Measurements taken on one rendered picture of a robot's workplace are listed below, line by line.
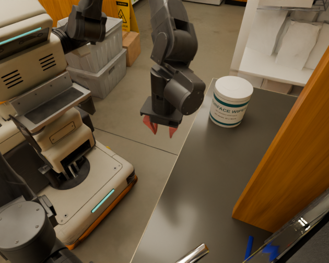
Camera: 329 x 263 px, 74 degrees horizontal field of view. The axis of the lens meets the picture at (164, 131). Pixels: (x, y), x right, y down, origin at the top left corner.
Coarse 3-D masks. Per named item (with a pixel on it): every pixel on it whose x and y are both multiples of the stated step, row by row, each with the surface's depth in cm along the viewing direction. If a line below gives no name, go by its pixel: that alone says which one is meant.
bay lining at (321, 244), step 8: (328, 224) 32; (320, 232) 34; (328, 232) 33; (296, 240) 39; (312, 240) 36; (320, 240) 35; (328, 240) 34; (288, 248) 42; (304, 248) 39; (312, 248) 38; (320, 248) 37; (328, 248) 36; (280, 256) 46; (296, 256) 43; (304, 256) 41; (312, 256) 40; (320, 256) 39; (328, 256) 38
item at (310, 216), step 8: (328, 192) 28; (320, 200) 17; (328, 200) 17; (312, 208) 16; (320, 208) 16; (328, 208) 16; (304, 216) 16; (312, 216) 16; (320, 216) 16; (296, 224) 15; (304, 224) 15; (312, 224) 15; (280, 232) 22; (288, 232) 15; (296, 232) 15; (272, 240) 16; (280, 240) 15; (288, 240) 15; (264, 248) 14; (272, 248) 14; (280, 248) 14; (256, 256) 14; (264, 256) 14; (272, 256) 14
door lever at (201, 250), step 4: (200, 244) 31; (204, 244) 31; (196, 248) 31; (200, 248) 31; (204, 248) 31; (192, 252) 31; (196, 252) 31; (200, 252) 31; (204, 252) 31; (208, 252) 31; (184, 256) 30; (188, 256) 30; (192, 256) 30; (196, 256) 30; (200, 256) 30; (204, 256) 31; (180, 260) 30; (184, 260) 30; (188, 260) 30; (192, 260) 30; (196, 260) 30
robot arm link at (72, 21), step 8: (80, 0) 67; (88, 0) 64; (96, 0) 65; (72, 8) 68; (80, 8) 67; (88, 8) 66; (96, 8) 67; (72, 16) 68; (80, 16) 67; (88, 16) 67; (96, 16) 69; (104, 16) 71; (72, 24) 69; (80, 24) 68; (104, 24) 73; (72, 32) 70; (80, 32) 69; (104, 32) 74
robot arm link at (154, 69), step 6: (156, 66) 45; (162, 66) 44; (150, 72) 45; (156, 72) 44; (162, 72) 44; (168, 72) 43; (150, 78) 46; (156, 78) 44; (162, 78) 43; (168, 78) 42; (156, 84) 45; (162, 84) 44; (156, 90) 46; (162, 90) 45; (162, 96) 47
